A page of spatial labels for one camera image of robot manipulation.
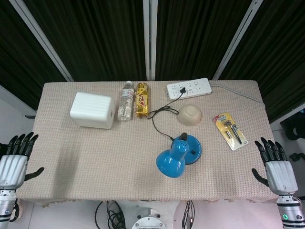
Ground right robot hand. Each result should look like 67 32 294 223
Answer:
251 137 298 197

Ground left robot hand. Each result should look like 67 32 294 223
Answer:
0 132 45 191

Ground silver robot base column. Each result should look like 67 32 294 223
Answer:
131 208 167 229

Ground blue desk lamp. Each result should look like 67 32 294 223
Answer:
156 133 203 179

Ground black device on stand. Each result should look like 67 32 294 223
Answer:
279 107 305 142

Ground razor in yellow blister pack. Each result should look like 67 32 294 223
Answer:
213 113 248 151

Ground white ribbed box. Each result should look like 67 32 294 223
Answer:
70 91 115 130

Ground beige upturned bowl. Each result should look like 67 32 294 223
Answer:
178 104 202 127

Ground white power strip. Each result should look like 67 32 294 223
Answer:
166 77 213 100

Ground clear plastic water bottle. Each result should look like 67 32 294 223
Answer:
117 81 134 122

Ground beige woven tablecloth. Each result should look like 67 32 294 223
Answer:
15 80 279 207

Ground gold snack package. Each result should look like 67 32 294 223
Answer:
135 82 150 117

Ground white power strip cable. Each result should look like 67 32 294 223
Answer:
211 84 265 105

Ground black cables with red wire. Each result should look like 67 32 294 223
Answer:
182 200 196 229

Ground black cable bundle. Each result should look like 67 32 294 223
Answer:
95 200 127 229

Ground white curtain frame post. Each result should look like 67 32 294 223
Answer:
9 0 74 82
212 0 264 81
142 0 158 81

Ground black lamp power cord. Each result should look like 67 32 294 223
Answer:
146 87 187 141

